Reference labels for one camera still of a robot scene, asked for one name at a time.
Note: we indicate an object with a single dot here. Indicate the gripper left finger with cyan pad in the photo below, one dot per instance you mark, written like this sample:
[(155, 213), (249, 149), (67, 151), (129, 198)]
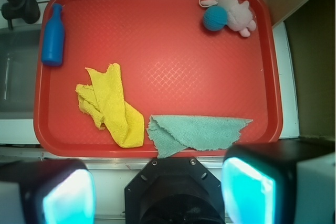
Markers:
[(51, 191)]

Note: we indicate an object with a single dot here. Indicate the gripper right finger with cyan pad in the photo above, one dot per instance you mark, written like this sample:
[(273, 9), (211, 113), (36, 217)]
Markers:
[(288, 181)]

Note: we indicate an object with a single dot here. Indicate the blue yarn ball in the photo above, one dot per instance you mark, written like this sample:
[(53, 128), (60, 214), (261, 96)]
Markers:
[(215, 18)]

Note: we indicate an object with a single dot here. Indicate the yellow cloth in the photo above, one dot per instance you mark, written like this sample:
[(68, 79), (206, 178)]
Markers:
[(104, 101)]

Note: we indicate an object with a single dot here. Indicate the teal green cloth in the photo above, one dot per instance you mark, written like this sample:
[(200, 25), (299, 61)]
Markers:
[(174, 133)]

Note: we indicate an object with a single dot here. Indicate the metal sink basin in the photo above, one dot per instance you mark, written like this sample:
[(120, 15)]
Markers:
[(19, 58)]

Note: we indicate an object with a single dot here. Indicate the blue plastic bottle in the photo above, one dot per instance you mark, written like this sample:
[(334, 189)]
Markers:
[(53, 41)]

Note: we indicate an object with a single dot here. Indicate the red plastic tray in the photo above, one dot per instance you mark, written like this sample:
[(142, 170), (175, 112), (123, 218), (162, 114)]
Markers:
[(170, 64)]

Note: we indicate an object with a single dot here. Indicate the pink plush bunny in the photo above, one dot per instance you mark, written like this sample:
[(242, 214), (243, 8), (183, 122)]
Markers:
[(239, 17)]

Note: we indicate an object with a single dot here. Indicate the black faucet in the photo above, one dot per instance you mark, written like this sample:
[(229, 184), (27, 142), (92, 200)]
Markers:
[(27, 10)]

